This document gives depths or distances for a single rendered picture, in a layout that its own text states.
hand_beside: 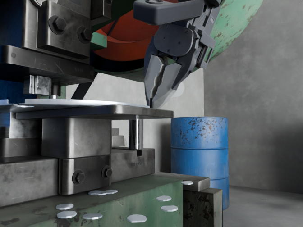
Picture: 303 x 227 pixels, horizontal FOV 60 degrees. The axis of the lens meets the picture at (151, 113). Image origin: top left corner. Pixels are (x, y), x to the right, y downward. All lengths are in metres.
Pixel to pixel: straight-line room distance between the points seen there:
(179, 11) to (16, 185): 0.33
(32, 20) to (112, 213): 0.35
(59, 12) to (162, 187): 0.37
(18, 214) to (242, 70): 3.63
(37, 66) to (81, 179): 0.22
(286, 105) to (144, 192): 3.27
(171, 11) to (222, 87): 3.54
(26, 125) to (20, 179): 0.14
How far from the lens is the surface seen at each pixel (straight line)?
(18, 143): 0.50
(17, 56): 0.51
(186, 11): 0.42
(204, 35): 0.45
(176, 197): 0.56
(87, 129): 0.44
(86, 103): 0.35
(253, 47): 3.89
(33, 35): 0.52
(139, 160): 0.59
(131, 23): 0.95
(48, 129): 0.46
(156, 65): 0.45
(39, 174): 0.44
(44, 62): 0.54
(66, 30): 0.53
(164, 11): 0.37
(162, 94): 0.43
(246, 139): 3.75
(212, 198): 0.58
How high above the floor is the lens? 0.75
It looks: 4 degrees up
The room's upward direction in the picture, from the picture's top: straight up
